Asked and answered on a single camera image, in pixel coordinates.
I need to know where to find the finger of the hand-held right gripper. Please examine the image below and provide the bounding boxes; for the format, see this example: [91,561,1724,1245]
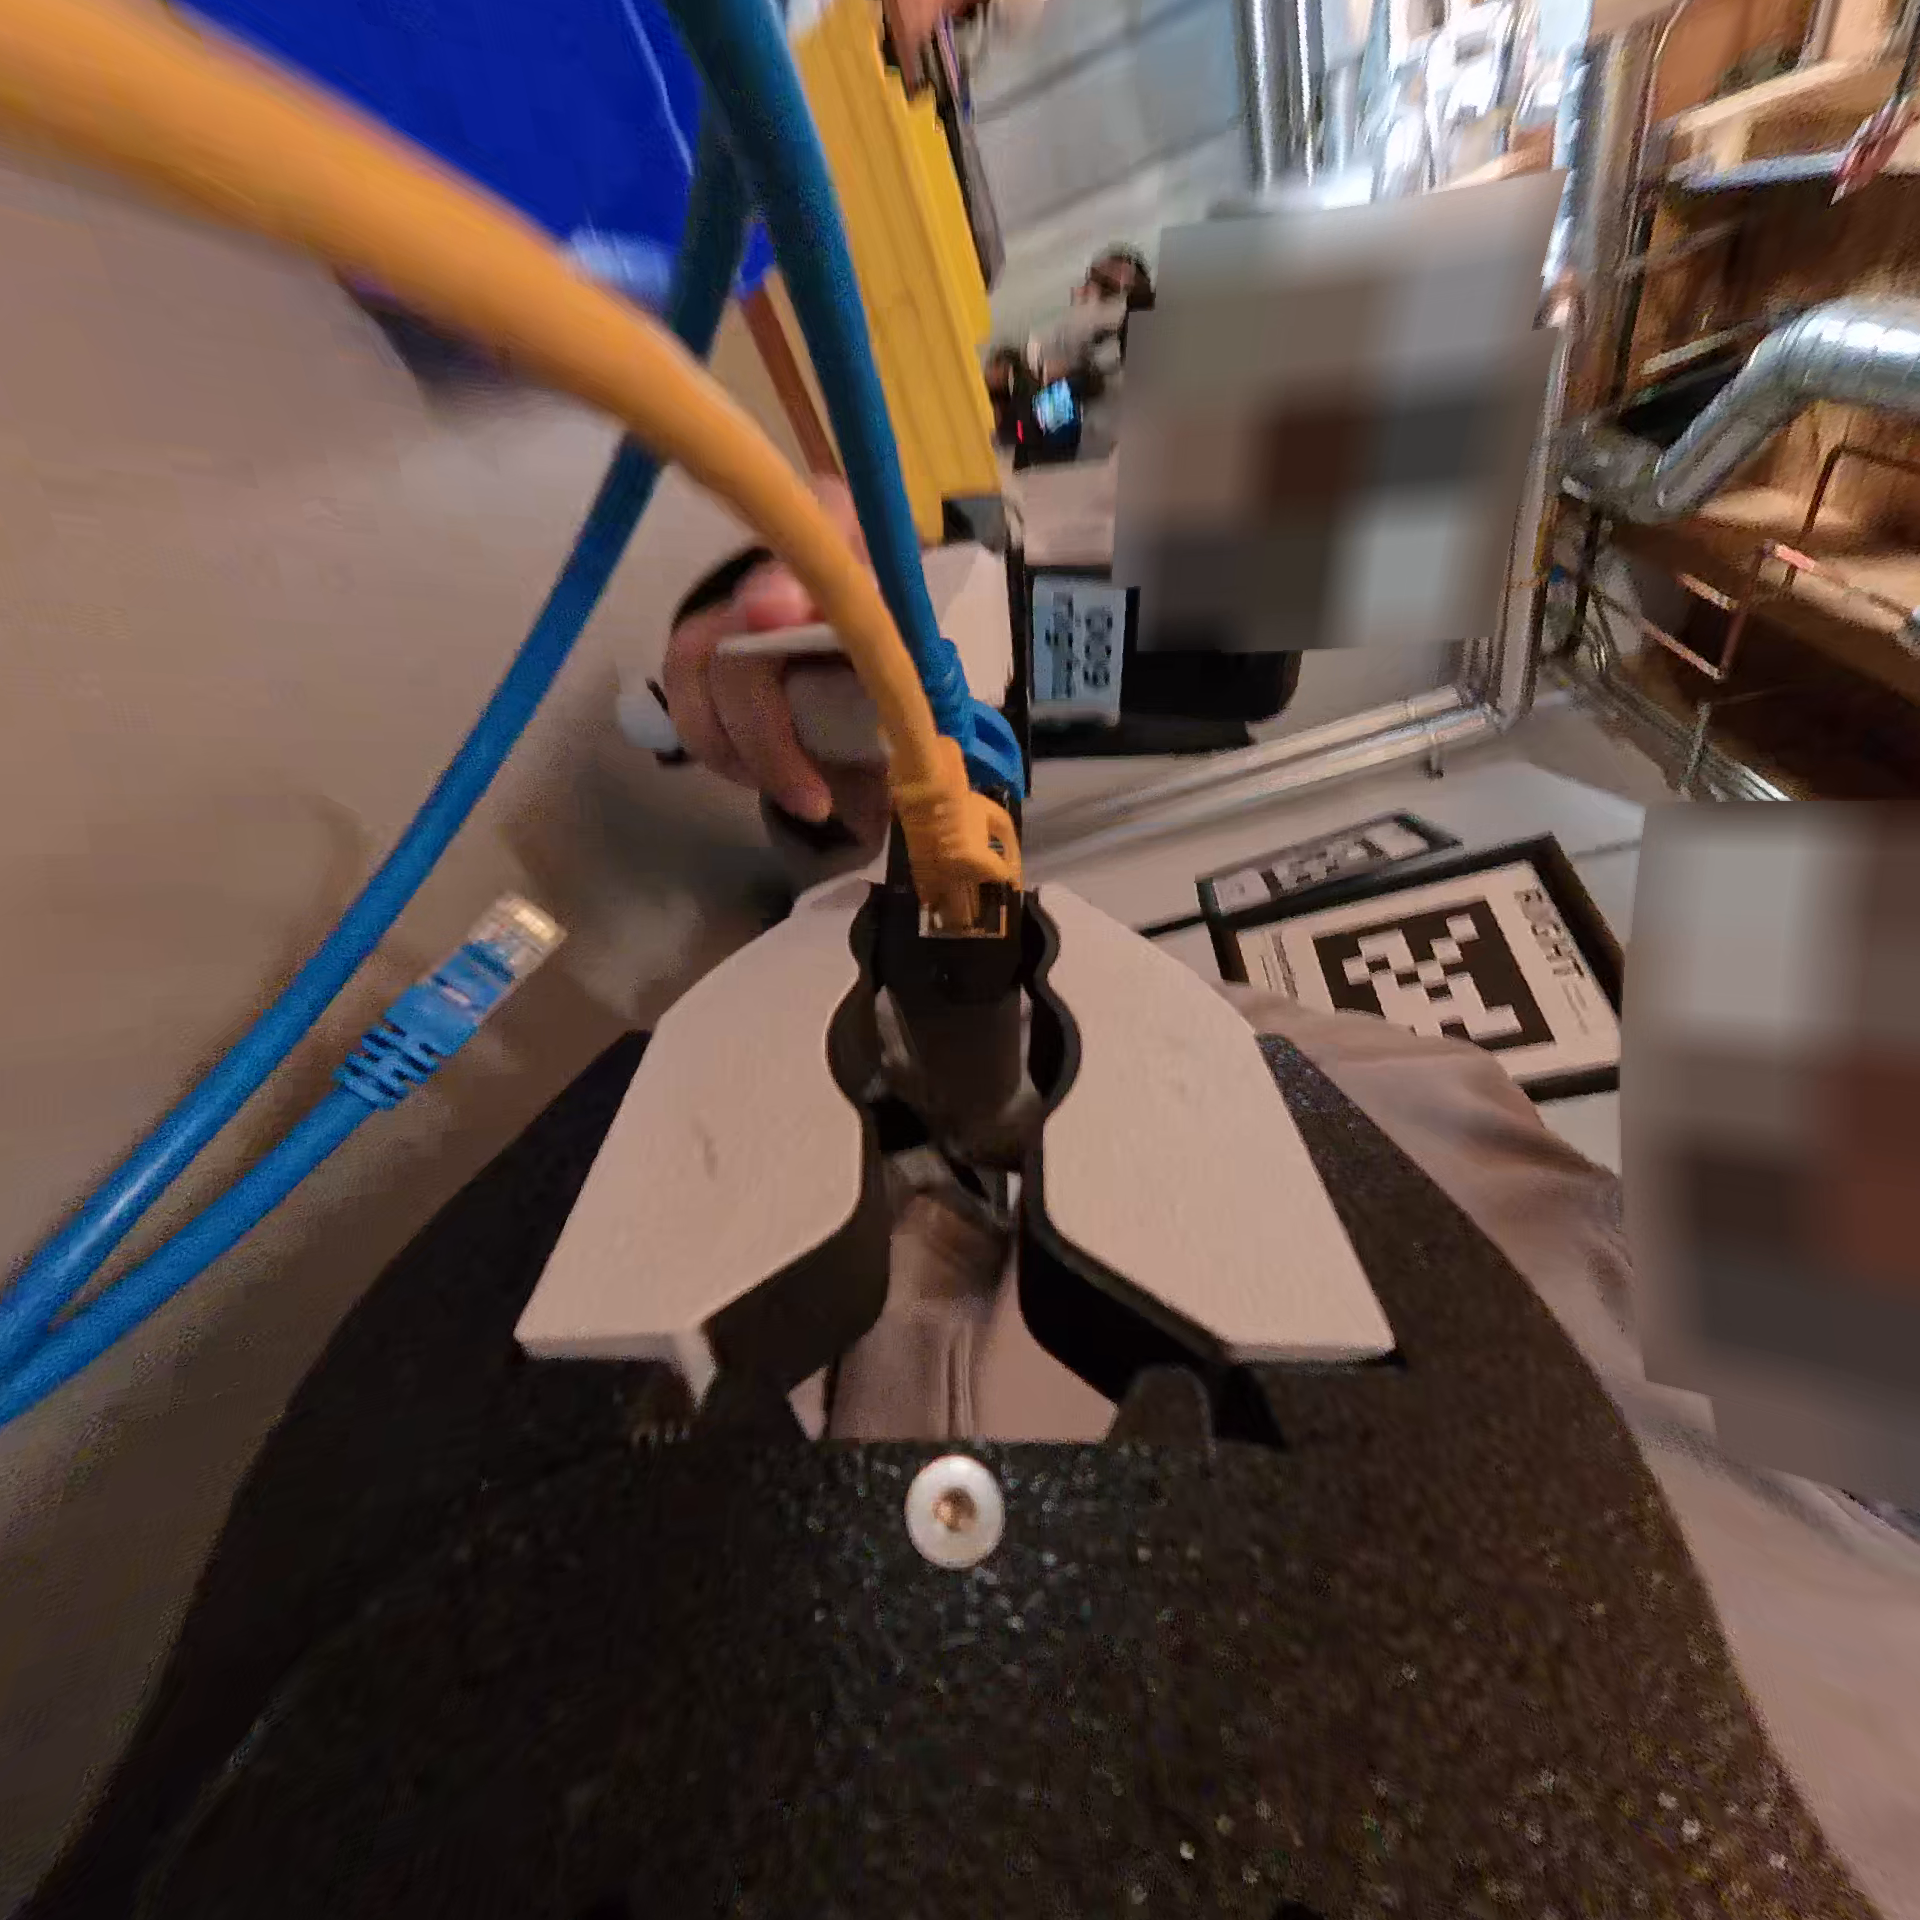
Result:
[918,539,1029,705]

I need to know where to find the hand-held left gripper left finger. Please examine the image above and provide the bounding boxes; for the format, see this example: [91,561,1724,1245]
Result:
[514,882,888,1395]

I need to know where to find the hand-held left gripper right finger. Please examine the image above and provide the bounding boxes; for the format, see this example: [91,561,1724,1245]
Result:
[1016,882,1400,1395]

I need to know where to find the black ethernet splitter box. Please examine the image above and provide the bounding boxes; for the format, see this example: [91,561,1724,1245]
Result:
[870,795,1047,1174]

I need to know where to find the blue ethernet cable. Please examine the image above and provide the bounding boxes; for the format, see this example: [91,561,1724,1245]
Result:
[0,0,1030,1430]

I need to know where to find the yellow ethernet cable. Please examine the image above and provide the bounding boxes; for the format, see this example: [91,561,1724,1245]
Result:
[0,0,1029,939]

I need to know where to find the person's right hand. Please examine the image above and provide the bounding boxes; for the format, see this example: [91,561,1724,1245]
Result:
[661,545,902,848]

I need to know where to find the metal conduit pipe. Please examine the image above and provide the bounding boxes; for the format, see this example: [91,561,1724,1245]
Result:
[1030,680,1504,846]

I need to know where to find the small framed marker tag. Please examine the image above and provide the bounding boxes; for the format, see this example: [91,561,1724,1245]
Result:
[1196,809,1460,920]

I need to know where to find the person's grey hoodie torso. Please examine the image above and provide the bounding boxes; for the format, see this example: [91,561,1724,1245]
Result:
[823,983,1920,1920]

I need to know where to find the large framed marker tag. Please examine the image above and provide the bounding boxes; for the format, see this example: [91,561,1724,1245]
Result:
[1206,833,1624,1105]

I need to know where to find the yellow plastic bin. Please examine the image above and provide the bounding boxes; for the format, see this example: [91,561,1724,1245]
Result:
[791,0,1005,545]

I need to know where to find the blue container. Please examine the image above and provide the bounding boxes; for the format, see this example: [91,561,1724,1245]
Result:
[175,0,776,295]

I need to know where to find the wooden shelving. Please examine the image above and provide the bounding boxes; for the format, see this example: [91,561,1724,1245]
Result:
[1558,0,1920,799]

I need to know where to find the silver ventilation duct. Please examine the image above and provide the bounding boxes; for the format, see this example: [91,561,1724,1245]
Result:
[1568,293,1920,523]

